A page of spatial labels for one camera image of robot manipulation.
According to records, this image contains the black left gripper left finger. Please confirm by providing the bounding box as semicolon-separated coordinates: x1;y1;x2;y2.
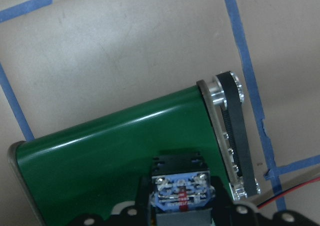
67;177;152;226

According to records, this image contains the green conveyor belt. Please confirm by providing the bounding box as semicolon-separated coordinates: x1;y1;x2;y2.
8;71;260;226

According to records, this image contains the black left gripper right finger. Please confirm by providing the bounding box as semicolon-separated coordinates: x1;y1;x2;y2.
211;176;318;226

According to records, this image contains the green push button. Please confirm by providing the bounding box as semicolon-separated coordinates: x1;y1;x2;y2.
150;153;215;226

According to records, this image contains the red black power cable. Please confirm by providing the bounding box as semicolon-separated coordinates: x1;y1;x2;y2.
257;175;320;209

